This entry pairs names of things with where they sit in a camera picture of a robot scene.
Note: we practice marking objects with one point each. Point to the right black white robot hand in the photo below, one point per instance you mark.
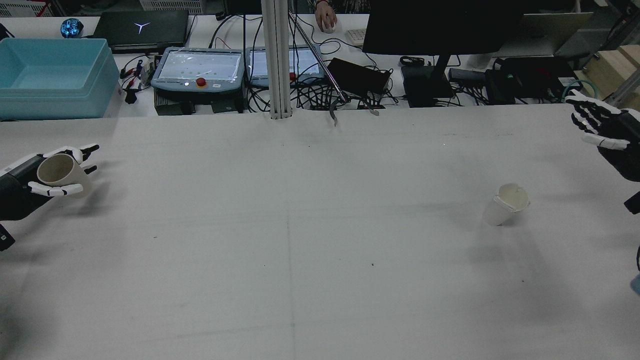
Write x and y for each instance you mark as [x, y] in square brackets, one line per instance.
[620, 132]

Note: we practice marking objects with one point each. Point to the bystander human hand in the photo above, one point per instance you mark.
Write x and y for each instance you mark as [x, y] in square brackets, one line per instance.
[324, 14]

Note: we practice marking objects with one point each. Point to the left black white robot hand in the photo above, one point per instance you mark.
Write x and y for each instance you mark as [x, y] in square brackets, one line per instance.
[15, 185]

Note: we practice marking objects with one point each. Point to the beige paper cup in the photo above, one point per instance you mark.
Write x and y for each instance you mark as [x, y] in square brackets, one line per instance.
[56, 171]

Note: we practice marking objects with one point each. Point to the white paper cup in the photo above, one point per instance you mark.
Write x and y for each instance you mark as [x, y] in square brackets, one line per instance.
[497, 212]

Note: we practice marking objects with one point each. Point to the white computer mouse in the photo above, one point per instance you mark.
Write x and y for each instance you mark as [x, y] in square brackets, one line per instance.
[329, 30]

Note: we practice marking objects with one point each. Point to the white keyboard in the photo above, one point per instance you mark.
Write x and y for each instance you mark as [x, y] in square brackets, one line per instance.
[357, 37]

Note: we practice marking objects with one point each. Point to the thin metal rod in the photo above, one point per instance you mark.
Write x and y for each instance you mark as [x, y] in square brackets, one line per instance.
[320, 60]

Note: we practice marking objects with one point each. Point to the teach pendant with red button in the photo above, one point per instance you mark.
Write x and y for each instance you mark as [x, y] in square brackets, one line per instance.
[200, 70]
[305, 65]

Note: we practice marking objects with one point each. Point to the wooden box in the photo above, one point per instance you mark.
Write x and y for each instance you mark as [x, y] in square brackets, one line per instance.
[612, 67]

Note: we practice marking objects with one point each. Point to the black power brick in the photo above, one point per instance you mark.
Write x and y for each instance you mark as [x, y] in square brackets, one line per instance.
[357, 76]

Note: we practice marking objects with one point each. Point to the light blue plastic bin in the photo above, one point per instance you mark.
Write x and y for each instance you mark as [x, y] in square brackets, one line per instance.
[55, 95]

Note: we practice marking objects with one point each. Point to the black electronics box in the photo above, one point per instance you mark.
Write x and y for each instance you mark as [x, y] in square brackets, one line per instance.
[530, 80]

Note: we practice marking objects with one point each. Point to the black monitor with stand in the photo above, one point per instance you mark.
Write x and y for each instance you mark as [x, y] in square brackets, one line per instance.
[440, 25]

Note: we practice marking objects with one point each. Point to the grey flat panel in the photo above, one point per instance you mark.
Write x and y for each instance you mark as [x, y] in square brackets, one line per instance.
[550, 32]

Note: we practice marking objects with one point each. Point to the white mesh crate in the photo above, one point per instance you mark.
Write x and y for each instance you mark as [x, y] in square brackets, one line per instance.
[22, 7]
[172, 5]

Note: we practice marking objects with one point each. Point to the black controller box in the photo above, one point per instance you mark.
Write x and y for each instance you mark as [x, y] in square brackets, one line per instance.
[200, 104]

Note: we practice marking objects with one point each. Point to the grey power strip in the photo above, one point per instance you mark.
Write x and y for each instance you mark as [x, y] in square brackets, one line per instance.
[467, 75]

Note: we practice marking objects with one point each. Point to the red black clip leads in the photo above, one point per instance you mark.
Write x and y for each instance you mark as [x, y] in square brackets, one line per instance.
[132, 75]

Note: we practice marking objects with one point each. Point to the blue round gadget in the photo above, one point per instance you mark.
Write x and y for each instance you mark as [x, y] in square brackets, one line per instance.
[71, 28]

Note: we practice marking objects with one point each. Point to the black laptop with white logo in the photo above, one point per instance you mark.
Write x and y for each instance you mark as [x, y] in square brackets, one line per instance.
[142, 30]

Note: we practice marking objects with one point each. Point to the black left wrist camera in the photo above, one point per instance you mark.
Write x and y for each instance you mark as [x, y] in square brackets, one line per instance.
[5, 237]

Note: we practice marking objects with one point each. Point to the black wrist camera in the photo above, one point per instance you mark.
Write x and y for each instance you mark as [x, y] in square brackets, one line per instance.
[5, 237]
[634, 203]

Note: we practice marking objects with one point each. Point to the aluminium profile post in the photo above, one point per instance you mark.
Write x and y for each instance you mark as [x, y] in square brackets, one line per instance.
[276, 60]

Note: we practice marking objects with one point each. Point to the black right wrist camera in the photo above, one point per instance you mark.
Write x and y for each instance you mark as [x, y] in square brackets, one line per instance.
[634, 203]

